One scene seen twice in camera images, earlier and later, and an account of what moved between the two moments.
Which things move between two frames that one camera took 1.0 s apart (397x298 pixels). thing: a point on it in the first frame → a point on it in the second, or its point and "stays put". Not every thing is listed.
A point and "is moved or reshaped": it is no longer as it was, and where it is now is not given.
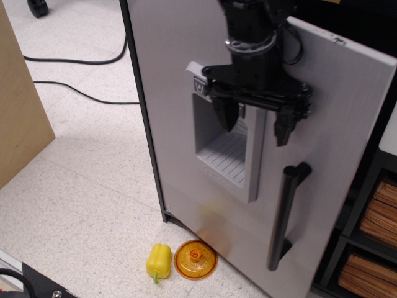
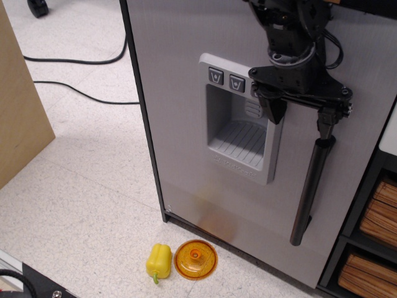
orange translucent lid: x=195 y=260 stays put
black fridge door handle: x=280 y=246 → x=311 y=186
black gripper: x=260 y=78 → x=309 y=84
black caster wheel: x=39 y=8 stays put
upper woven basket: x=379 y=221 stays put
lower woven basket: x=369 y=279 stays put
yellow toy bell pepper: x=159 y=262 stays put
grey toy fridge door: x=223 y=188 is moved or reshaped
